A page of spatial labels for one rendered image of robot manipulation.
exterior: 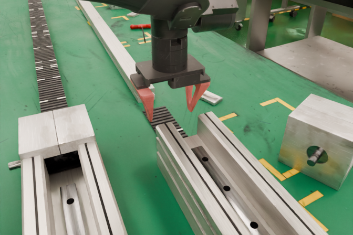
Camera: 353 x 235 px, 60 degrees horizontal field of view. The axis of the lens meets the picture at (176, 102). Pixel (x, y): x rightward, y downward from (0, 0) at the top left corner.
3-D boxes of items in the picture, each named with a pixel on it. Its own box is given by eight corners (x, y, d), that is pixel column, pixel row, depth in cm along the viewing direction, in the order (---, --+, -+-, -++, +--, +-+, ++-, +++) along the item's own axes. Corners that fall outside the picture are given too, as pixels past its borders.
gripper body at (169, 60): (206, 78, 51) (208, 35, 47) (147, 90, 48) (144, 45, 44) (189, 62, 56) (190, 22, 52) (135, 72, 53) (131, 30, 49)
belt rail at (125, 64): (74, -1, 142) (73, -7, 141) (83, -1, 144) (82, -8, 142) (138, 103, 68) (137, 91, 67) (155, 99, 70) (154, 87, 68)
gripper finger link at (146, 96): (183, 124, 54) (184, 76, 49) (144, 134, 51) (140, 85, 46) (168, 104, 59) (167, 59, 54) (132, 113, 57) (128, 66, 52)
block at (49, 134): (18, 167, 52) (0, 121, 46) (93, 147, 56) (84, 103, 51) (18, 208, 45) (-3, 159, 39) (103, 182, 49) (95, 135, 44)
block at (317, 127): (270, 168, 51) (281, 122, 46) (299, 136, 58) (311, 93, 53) (332, 200, 46) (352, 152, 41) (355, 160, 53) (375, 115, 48)
